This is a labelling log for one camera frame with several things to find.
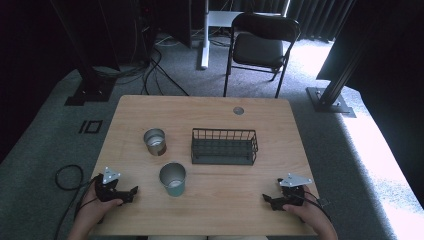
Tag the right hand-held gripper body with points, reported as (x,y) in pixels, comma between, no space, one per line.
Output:
(293,196)

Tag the black folding chair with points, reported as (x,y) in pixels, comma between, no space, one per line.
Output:
(258,50)

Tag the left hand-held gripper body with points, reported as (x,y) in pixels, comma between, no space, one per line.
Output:
(107,191)

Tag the person's left hand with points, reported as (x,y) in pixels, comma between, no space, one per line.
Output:
(93,211)

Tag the dark curtain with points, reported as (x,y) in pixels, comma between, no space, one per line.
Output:
(313,16)

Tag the grey round table grommet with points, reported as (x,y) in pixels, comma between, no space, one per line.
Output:
(238,110)

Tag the person's right hand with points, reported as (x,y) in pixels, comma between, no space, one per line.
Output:
(310,213)

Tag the teal metal cup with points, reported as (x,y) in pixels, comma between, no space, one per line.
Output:
(173,181)

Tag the brown metal cup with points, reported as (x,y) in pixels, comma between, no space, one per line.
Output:
(155,142)

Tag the black metal stand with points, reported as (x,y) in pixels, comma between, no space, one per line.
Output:
(90,90)
(328,101)

